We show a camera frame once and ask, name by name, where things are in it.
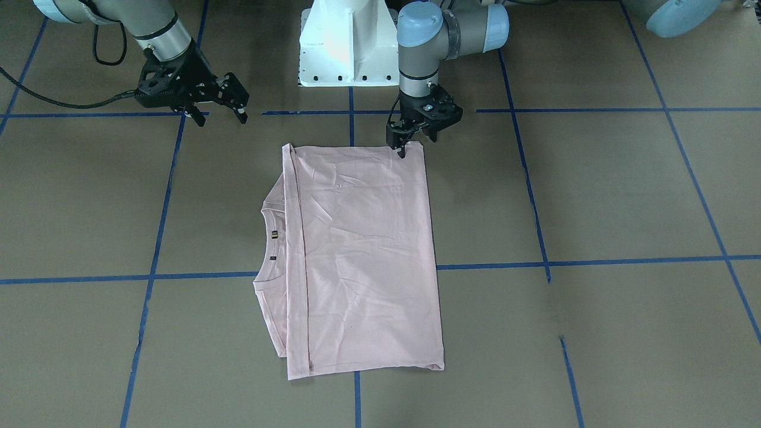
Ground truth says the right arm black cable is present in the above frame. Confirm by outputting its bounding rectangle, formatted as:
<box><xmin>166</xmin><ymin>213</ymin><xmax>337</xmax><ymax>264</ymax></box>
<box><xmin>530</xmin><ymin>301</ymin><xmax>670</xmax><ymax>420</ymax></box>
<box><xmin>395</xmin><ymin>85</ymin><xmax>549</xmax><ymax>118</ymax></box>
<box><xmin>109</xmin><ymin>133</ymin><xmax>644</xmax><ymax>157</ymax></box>
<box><xmin>0</xmin><ymin>6</ymin><xmax>143</xmax><ymax>110</ymax></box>

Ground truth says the right silver UR robot arm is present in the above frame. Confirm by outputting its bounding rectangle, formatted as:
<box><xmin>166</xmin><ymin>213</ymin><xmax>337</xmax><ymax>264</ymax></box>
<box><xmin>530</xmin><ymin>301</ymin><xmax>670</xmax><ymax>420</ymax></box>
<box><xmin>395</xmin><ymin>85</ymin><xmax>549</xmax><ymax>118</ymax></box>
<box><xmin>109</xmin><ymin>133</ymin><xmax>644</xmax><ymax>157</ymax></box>
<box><xmin>34</xmin><ymin>1</ymin><xmax>249</xmax><ymax>127</ymax></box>

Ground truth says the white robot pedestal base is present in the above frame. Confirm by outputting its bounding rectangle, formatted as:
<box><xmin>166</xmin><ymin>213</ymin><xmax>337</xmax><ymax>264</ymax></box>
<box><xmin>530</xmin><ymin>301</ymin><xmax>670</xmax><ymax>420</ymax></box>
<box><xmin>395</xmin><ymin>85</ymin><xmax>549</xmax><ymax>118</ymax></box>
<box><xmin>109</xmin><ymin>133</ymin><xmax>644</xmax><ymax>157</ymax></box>
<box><xmin>297</xmin><ymin>1</ymin><xmax>400</xmax><ymax>87</ymax></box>

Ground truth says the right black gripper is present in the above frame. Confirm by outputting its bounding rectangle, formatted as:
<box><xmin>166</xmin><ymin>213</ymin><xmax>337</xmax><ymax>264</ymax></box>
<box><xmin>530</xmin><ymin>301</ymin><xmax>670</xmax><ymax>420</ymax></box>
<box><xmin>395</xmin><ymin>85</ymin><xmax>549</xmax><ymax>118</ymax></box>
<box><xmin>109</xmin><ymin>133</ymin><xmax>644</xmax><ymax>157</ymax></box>
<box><xmin>135</xmin><ymin>45</ymin><xmax>250</xmax><ymax>127</ymax></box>

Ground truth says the left silver UR robot arm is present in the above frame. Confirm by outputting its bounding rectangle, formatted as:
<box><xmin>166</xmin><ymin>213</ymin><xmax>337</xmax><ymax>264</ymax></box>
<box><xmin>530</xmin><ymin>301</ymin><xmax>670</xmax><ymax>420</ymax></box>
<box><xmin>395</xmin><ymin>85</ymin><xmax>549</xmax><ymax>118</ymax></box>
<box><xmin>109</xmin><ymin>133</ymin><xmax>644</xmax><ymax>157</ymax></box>
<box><xmin>386</xmin><ymin>1</ymin><xmax>726</xmax><ymax>158</ymax></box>

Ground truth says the pink Snoopy t-shirt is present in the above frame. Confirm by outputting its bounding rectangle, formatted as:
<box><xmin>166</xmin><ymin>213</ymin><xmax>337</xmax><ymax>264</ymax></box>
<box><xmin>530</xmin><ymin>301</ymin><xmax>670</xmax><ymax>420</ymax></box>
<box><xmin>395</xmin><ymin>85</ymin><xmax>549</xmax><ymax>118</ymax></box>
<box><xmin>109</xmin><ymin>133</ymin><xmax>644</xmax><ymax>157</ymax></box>
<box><xmin>253</xmin><ymin>141</ymin><xmax>445</xmax><ymax>381</ymax></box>

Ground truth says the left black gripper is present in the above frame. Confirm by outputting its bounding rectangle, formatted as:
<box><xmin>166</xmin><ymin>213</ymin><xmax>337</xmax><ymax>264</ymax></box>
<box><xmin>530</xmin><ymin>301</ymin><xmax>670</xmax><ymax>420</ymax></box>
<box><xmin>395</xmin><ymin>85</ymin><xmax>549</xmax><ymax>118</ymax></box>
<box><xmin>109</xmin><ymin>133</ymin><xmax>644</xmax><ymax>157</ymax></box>
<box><xmin>386</xmin><ymin>84</ymin><xmax>464</xmax><ymax>158</ymax></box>

